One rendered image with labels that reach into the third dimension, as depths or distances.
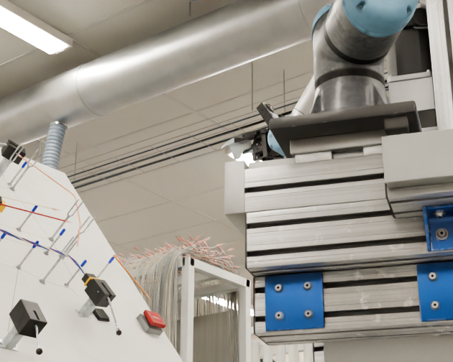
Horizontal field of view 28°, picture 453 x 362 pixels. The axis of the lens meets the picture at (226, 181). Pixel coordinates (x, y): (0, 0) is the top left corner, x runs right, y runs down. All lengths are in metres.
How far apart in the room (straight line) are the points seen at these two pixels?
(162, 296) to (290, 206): 1.62
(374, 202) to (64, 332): 0.98
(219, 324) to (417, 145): 2.10
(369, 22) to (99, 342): 1.12
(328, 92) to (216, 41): 3.25
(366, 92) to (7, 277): 1.05
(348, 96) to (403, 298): 0.33
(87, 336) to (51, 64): 3.65
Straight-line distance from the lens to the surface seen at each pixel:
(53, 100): 5.40
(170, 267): 3.00
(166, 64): 4.87
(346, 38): 1.43
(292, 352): 4.91
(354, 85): 1.45
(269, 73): 5.66
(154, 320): 2.38
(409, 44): 1.78
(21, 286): 2.17
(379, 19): 1.37
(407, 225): 1.34
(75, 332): 2.15
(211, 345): 3.28
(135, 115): 6.22
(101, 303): 2.19
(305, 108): 2.15
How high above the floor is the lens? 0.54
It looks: 22 degrees up
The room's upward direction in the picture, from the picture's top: straight up
